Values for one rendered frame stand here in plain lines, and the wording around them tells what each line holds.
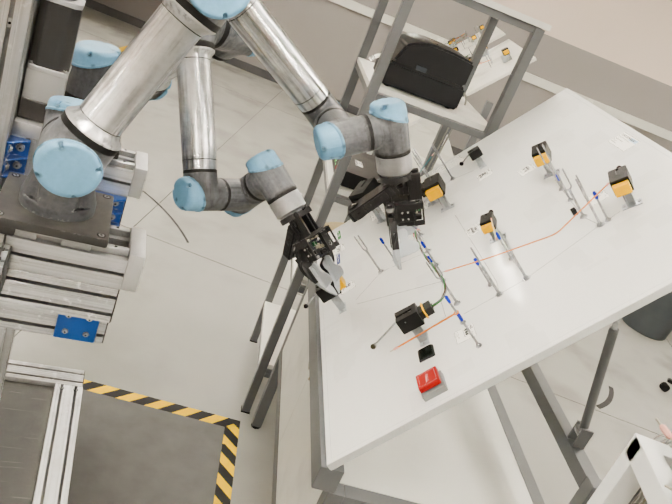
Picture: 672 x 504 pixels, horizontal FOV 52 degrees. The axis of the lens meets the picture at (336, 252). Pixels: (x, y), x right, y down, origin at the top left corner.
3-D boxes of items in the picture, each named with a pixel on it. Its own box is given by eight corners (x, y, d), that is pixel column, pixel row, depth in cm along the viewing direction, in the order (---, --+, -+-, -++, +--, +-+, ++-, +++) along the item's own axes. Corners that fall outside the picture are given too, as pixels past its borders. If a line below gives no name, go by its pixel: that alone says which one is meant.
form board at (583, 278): (318, 244, 257) (316, 240, 256) (569, 92, 237) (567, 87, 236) (330, 471, 150) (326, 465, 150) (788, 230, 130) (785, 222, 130)
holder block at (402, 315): (402, 325, 167) (394, 313, 166) (422, 314, 166) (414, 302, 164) (404, 334, 163) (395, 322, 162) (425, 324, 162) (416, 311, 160)
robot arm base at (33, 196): (12, 211, 137) (21, 165, 133) (24, 181, 150) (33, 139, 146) (91, 228, 142) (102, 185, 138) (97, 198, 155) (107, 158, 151)
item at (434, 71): (378, 84, 245) (400, 30, 237) (370, 70, 266) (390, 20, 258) (455, 112, 251) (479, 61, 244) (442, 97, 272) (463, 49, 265)
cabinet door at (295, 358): (277, 445, 222) (320, 345, 207) (282, 349, 271) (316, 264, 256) (283, 446, 222) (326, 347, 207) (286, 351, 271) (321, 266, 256)
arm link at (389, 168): (376, 161, 142) (373, 148, 149) (378, 182, 144) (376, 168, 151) (413, 156, 142) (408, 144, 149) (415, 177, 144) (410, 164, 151)
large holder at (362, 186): (406, 195, 241) (385, 162, 236) (385, 226, 231) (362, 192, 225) (391, 199, 246) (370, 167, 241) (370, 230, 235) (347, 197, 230)
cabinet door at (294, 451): (268, 595, 172) (324, 479, 157) (275, 445, 221) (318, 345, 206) (278, 597, 172) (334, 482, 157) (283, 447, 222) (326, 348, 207)
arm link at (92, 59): (55, 81, 183) (65, 31, 178) (102, 87, 193) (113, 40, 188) (75, 100, 177) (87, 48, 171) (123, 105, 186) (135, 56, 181)
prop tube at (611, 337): (576, 439, 169) (609, 331, 156) (572, 432, 171) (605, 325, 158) (589, 440, 169) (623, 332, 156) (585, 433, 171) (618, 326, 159)
